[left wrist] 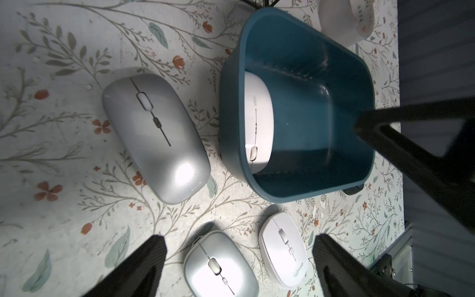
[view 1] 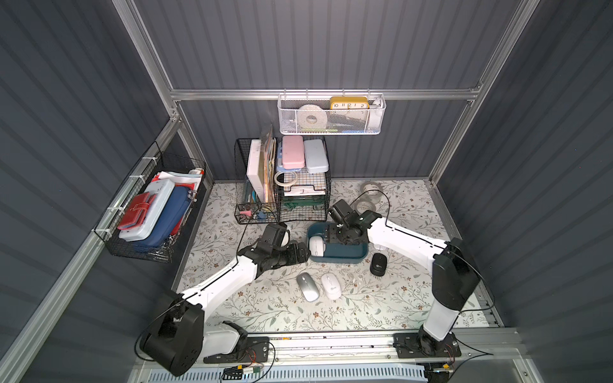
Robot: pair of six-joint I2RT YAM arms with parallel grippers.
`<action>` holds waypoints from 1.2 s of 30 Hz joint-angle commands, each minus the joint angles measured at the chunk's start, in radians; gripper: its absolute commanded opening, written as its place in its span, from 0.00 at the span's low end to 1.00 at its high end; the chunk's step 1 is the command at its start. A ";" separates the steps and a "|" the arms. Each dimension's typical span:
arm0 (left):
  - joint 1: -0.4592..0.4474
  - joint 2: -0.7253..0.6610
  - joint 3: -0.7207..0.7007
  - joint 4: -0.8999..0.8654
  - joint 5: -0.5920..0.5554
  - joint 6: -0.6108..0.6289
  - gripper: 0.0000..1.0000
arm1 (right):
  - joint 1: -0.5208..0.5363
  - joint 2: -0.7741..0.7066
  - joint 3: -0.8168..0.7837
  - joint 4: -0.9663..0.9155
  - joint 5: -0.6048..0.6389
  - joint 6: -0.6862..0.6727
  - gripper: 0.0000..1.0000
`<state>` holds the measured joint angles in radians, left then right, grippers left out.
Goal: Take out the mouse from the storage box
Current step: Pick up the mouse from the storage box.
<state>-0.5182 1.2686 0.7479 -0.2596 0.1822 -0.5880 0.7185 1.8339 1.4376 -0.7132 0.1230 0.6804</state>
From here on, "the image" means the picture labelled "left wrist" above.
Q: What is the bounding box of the silver grey mouse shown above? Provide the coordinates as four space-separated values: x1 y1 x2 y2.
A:
102 74 211 205

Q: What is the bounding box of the white rounded mouse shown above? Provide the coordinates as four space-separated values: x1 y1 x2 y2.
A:
244 72 274 174

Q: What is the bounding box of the black wire desk organizer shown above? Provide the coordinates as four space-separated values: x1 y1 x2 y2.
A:
241 0 280 9

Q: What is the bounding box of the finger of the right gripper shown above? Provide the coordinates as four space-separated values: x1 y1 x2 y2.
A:
353 97 475 233

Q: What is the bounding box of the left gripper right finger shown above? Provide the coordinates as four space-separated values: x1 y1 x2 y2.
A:
312 234 412 297

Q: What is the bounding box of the clear tape roll near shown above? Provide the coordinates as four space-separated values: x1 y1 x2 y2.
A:
319 0 375 48

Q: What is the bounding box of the teal storage box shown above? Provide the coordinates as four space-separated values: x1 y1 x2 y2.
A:
220 7 375 204

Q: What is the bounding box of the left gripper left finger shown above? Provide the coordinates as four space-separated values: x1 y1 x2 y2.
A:
85 235 167 297

